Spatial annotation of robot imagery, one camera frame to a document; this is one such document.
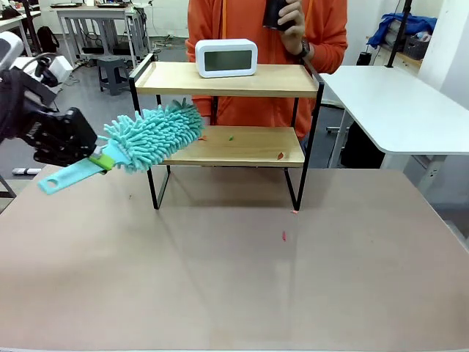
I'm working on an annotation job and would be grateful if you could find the person's orange hoodie torso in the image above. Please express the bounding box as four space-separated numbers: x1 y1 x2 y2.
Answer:
185 0 349 142

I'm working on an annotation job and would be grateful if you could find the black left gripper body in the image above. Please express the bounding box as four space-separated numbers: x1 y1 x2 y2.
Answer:
23 106 99 168

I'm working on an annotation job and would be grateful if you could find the black cable bundle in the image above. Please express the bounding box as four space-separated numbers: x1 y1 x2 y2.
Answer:
0 53 62 143

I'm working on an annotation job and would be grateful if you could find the black stand pole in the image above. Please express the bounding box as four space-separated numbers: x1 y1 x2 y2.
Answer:
384 0 413 69

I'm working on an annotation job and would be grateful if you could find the white side table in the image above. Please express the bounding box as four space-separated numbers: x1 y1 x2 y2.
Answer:
317 65 469 169

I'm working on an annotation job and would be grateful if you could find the white metal workbench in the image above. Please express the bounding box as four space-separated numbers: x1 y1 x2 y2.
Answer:
49 1 151 67

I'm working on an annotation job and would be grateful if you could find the teal microfibre duster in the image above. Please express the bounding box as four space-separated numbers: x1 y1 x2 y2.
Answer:
37 98 205 196

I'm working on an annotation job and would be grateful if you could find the two-tier wood shelf black frame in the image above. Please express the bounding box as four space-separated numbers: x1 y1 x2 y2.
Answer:
128 53 325 213

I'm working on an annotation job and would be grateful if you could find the blue cloth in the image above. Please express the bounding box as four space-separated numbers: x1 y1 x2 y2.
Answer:
367 12 437 51

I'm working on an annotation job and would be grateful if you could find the grey plastic stool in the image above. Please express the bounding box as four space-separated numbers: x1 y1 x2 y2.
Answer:
96 55 131 97

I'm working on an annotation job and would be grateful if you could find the person's left hand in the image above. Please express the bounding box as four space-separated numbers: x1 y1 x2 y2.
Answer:
278 0 311 56

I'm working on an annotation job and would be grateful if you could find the black backpack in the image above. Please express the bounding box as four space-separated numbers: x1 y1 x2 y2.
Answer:
36 26 60 54

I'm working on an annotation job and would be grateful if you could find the white digital alarm clock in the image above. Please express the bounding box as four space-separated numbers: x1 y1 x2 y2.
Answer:
194 38 258 79

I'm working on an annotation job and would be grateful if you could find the black plastic crate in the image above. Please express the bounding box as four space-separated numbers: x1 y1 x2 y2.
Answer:
405 33 429 62

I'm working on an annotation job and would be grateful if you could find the black cup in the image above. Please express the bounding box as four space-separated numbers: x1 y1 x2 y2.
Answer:
262 0 294 32

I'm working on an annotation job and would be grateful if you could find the person's left forearm orange sleeve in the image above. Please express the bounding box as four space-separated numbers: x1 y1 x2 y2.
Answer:
303 21 349 74

